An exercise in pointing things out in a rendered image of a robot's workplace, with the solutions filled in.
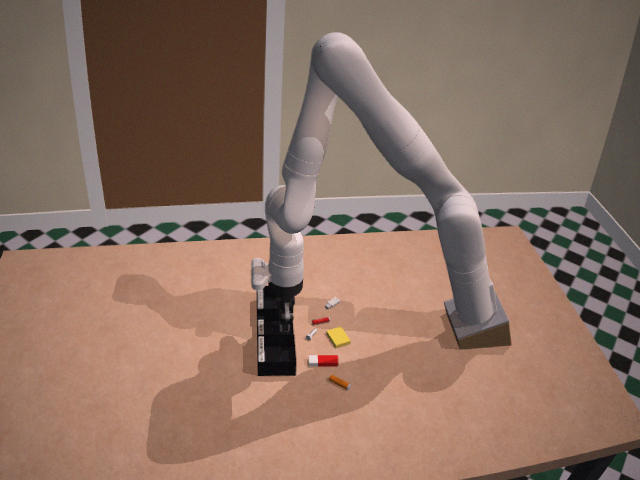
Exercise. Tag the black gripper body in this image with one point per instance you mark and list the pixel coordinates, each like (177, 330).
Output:
(286, 293)

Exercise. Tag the black three-compartment bin rack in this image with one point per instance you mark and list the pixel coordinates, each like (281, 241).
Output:
(273, 345)

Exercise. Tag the white usb stick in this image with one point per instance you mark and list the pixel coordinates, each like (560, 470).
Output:
(333, 302)

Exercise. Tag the orange aa battery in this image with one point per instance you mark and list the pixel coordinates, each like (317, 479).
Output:
(340, 382)

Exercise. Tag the yellow flat square pad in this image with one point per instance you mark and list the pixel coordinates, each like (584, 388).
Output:
(338, 337)

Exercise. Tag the red and white eraser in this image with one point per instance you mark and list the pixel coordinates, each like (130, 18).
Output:
(323, 360)

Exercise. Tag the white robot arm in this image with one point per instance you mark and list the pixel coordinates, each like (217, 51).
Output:
(341, 65)

